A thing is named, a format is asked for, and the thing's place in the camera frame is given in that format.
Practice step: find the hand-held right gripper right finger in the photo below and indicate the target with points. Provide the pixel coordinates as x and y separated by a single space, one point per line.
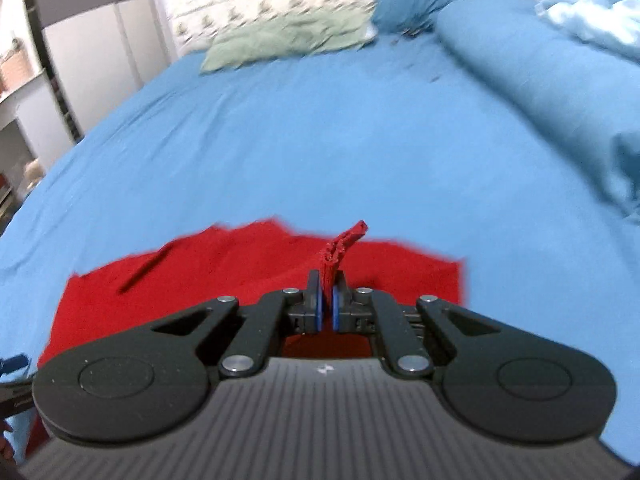
336 311

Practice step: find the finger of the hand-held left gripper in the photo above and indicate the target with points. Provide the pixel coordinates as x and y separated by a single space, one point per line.
14 365

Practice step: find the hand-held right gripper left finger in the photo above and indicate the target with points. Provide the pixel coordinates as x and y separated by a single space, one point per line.
317 311

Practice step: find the red cloth garment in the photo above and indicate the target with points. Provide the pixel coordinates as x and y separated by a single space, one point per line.
225 270

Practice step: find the bed with blue sheet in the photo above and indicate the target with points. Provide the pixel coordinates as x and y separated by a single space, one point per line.
300 135

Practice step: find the white open shelf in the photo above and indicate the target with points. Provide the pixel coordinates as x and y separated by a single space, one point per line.
15 125

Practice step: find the green pillow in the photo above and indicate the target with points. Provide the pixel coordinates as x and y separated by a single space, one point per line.
280 37

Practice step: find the woven basket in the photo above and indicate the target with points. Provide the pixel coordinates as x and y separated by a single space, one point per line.
17 65

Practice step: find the rolled blue duvet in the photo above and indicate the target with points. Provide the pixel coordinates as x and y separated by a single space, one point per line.
540 90

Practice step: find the white patterned pillow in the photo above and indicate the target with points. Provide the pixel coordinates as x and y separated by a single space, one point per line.
260 2

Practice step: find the white wardrobe with grey band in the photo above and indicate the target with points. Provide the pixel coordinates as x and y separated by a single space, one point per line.
105 45

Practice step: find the light blue blanket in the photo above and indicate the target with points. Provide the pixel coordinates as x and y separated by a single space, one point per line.
595 5

